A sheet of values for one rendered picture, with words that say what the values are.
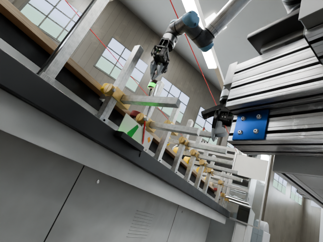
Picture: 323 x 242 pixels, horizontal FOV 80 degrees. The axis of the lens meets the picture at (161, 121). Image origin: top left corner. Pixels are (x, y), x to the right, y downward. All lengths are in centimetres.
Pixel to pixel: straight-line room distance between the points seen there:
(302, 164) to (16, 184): 96
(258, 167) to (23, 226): 302
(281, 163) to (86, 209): 97
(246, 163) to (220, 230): 110
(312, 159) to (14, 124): 79
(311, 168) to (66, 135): 73
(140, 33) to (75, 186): 684
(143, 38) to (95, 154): 690
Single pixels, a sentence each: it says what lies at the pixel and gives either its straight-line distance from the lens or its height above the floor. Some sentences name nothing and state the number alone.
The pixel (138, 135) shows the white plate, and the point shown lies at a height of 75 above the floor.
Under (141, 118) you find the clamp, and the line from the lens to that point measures 100.
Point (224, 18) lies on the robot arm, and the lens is 109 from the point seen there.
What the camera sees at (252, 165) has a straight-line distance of 342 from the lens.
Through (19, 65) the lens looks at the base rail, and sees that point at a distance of 66.
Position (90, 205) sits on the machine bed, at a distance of 121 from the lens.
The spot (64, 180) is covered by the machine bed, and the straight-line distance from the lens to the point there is 106.
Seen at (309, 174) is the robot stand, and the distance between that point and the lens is 56.
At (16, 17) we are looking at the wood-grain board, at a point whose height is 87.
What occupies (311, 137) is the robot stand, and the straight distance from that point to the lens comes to 49.
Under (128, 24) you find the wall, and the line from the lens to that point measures 753.
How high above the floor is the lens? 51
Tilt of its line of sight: 21 degrees up
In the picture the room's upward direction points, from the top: 22 degrees clockwise
